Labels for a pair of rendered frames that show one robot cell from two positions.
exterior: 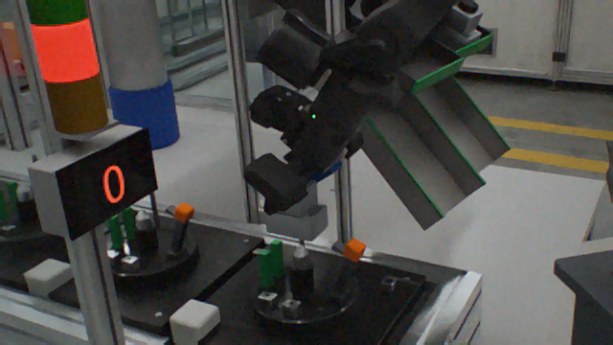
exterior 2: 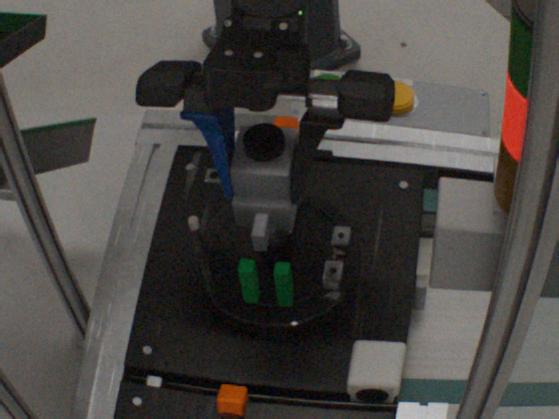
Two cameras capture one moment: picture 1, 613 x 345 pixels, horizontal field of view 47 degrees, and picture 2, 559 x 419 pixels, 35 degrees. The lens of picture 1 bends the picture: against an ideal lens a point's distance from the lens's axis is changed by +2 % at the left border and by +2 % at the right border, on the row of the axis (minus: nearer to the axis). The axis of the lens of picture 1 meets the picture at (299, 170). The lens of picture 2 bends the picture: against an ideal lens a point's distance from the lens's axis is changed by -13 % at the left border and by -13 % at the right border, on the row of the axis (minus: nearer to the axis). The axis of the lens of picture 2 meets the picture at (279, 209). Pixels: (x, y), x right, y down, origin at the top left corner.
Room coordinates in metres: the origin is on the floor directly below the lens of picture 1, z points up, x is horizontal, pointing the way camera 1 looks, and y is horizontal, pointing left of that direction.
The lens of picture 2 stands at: (0.87, 0.46, 1.70)
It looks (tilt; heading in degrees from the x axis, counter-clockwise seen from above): 54 degrees down; 253
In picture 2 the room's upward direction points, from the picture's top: 7 degrees counter-clockwise
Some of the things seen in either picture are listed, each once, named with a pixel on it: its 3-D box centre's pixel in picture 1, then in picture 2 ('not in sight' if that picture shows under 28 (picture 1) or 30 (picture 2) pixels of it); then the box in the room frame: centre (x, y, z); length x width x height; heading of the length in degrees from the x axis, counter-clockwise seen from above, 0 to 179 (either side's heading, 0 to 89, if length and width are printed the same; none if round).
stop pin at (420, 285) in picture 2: not in sight; (419, 292); (0.63, 0.07, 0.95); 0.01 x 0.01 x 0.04; 59
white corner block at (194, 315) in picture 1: (195, 325); (375, 373); (0.71, 0.14, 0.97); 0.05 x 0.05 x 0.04; 59
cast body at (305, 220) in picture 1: (288, 202); (265, 178); (0.74, 0.02, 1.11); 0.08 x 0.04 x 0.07; 59
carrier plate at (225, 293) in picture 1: (304, 308); (279, 273); (0.74, 0.01, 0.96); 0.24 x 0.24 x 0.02; 59
